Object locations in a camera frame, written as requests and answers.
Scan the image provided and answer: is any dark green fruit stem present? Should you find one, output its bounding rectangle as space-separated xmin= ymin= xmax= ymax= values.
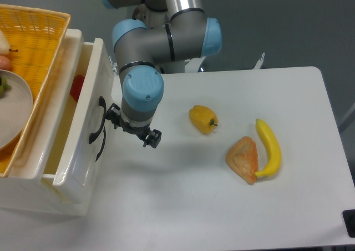
xmin=0 ymin=77 xmax=12 ymax=98

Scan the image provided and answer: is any yellow bell pepper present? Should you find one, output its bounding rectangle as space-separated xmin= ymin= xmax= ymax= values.
xmin=189 ymin=105 xmax=219 ymax=135

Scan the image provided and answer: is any red bell pepper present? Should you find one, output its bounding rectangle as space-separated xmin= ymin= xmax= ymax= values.
xmin=69 ymin=74 xmax=85 ymax=102

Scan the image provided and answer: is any yellow banana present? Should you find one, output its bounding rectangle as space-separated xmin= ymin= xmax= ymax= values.
xmin=255 ymin=119 xmax=282 ymax=178

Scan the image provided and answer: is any black object at table edge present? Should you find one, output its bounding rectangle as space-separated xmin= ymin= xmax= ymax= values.
xmin=342 ymin=209 xmax=355 ymax=238

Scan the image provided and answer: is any pink peach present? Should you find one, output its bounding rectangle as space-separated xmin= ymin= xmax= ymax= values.
xmin=0 ymin=55 xmax=12 ymax=71

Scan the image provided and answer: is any yellow woven basket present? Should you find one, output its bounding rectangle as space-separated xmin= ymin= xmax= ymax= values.
xmin=1 ymin=4 xmax=70 ymax=178

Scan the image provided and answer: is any grey plate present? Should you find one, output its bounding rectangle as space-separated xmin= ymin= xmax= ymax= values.
xmin=1 ymin=70 xmax=33 ymax=149

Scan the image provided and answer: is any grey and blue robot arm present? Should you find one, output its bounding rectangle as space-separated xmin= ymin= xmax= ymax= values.
xmin=102 ymin=0 xmax=222 ymax=148

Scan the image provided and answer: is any white drawer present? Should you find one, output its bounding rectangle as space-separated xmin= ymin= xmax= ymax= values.
xmin=43 ymin=38 xmax=114 ymax=204

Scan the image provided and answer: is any white pear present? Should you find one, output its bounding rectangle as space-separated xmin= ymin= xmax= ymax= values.
xmin=0 ymin=31 xmax=18 ymax=56

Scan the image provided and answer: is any white clip behind table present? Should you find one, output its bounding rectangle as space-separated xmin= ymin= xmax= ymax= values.
xmin=253 ymin=52 xmax=265 ymax=69

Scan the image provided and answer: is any white drawer cabinet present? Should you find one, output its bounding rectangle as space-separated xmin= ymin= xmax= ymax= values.
xmin=0 ymin=28 xmax=97 ymax=217

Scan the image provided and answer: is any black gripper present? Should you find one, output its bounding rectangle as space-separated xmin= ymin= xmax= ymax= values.
xmin=105 ymin=103 xmax=162 ymax=148

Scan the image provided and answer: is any orange triangular bread slice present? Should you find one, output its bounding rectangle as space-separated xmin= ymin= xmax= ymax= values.
xmin=225 ymin=136 xmax=258 ymax=185

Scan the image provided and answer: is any black lower drawer handle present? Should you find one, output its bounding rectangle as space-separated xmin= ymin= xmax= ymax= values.
xmin=95 ymin=127 xmax=107 ymax=161

